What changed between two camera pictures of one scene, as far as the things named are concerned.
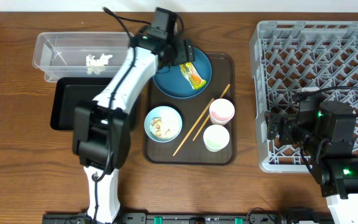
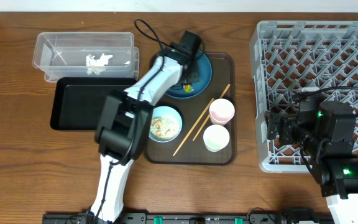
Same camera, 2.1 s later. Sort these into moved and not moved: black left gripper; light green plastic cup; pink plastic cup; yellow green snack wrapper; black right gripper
Moved: yellow green snack wrapper; black left gripper
Not moved: light green plastic cup; pink plastic cup; black right gripper
